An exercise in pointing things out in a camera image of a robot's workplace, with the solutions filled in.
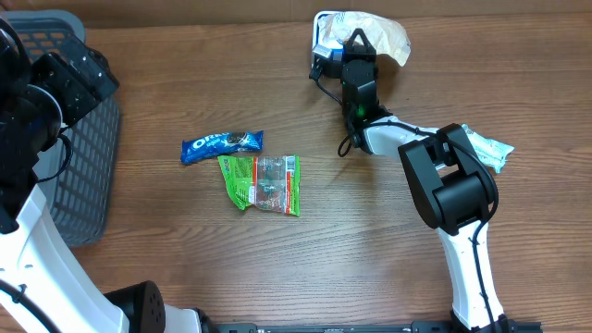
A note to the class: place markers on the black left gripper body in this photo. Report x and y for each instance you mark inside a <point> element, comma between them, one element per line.
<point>71,92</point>

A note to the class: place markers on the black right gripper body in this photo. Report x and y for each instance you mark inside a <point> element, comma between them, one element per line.
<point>368,56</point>

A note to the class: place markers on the beige nut snack pouch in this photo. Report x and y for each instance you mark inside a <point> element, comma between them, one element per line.
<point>386,35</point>

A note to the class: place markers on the green clear snack packet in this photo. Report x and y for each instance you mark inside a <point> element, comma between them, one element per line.
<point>270,183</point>

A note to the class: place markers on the blue Oreo cookie packet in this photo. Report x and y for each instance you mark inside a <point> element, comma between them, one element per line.
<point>214,145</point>

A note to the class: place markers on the mint green wipes packet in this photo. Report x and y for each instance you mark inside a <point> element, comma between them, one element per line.
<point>490,152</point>

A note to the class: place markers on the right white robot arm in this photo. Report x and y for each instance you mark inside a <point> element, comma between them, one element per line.
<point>452,190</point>

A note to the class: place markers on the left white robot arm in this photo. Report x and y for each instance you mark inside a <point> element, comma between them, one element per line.
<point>43,286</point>

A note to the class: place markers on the white barcode scanner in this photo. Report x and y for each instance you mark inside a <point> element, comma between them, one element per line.
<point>321,29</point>

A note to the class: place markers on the grey plastic mesh basket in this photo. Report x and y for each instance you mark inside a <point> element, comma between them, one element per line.
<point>73,166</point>

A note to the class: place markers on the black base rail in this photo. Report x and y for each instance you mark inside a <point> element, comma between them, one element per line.
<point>370,327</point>

